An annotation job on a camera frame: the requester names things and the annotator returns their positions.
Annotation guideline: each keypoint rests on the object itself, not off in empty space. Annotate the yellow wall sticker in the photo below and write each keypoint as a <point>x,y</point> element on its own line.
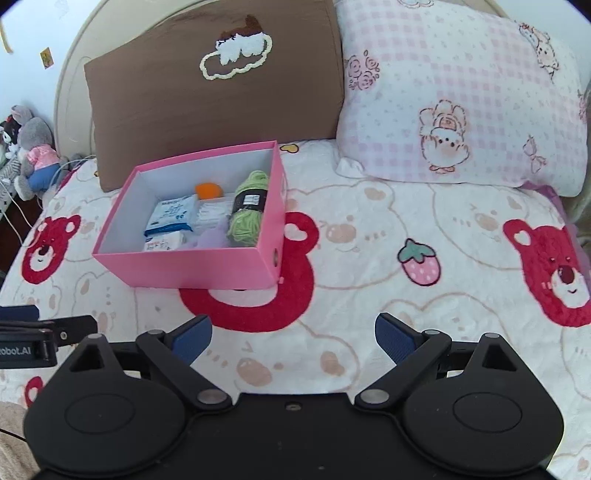
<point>46,58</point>

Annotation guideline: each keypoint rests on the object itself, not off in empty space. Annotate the orange makeup sponge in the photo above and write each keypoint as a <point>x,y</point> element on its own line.
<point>207,190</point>

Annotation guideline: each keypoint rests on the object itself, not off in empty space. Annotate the grey rabbit plush toy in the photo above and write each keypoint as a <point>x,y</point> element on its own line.
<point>34,138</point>

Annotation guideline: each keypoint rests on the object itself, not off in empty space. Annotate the white wet wipe packet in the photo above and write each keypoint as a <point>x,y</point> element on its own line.
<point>161,242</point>

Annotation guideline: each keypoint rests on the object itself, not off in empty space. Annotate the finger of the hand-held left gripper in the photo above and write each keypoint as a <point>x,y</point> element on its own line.
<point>23,353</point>
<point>18,313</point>

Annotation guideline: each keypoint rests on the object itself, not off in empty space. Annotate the brown pillow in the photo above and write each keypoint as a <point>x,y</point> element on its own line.
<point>184,115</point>

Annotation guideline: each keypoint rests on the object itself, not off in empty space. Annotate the black white plush toy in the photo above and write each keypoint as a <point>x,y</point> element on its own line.
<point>9,136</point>

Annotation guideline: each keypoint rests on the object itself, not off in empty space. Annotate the light blue wet wipe packet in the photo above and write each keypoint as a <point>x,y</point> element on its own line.
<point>171,214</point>

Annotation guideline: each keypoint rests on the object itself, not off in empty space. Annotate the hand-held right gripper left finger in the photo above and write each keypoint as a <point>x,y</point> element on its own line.
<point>194,339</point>

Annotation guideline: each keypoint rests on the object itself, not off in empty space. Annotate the purple plush toy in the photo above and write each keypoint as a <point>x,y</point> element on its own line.
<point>210,237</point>

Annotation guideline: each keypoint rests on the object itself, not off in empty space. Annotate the white cotton pad pack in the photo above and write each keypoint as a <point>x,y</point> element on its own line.
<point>210,214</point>

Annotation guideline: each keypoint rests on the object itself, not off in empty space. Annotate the green yarn ball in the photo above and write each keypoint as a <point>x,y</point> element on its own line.
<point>247,217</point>

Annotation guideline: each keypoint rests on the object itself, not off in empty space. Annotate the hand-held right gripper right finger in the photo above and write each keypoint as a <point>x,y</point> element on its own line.
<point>395,339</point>

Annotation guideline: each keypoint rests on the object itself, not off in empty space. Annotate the pink cardboard box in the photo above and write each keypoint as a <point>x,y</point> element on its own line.
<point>184,272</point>

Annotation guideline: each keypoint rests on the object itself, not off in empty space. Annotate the pink checked pillow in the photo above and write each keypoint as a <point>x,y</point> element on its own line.
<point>461,69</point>

